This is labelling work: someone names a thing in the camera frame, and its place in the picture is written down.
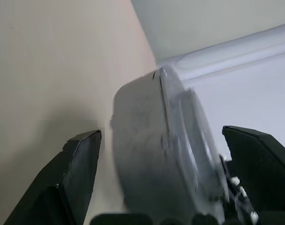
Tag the motor housing with copper windings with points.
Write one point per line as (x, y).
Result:
(137, 140)

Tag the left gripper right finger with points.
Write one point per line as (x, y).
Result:
(261, 168)

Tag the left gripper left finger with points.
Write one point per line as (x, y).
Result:
(69, 178)

